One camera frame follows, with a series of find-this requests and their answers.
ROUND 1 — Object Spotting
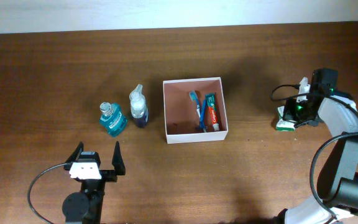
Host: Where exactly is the blue foam soap pump bottle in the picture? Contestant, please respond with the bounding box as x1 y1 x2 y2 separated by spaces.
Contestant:
129 84 149 128

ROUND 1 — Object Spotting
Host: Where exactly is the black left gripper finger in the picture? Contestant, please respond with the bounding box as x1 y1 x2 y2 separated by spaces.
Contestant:
65 142 84 163
112 141 126 175

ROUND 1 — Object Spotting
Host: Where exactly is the white open cardboard box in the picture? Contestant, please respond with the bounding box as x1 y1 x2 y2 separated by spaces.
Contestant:
162 77 229 144

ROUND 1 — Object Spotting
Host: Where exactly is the blue and white toothbrush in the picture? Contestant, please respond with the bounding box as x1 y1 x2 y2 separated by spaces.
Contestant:
188 90 208 133

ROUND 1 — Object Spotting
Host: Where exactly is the blue Gillette razor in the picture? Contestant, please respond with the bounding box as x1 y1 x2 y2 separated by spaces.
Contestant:
196 100 207 133

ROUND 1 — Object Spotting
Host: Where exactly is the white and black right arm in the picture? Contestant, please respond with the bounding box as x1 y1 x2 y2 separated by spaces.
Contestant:
273 68 358 224

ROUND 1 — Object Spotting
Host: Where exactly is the teal Listerine mouthwash bottle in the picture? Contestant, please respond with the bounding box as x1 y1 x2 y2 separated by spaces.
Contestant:
99 102 127 138

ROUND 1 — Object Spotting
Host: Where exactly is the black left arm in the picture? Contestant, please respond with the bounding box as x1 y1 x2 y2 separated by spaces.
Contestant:
62 142 126 224

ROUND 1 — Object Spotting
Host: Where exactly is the Colgate toothpaste tube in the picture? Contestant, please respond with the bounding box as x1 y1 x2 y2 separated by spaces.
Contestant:
205 93 220 131

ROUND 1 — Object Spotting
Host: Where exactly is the green and white soap packet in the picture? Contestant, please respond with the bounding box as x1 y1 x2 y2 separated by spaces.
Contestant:
276 106 295 131

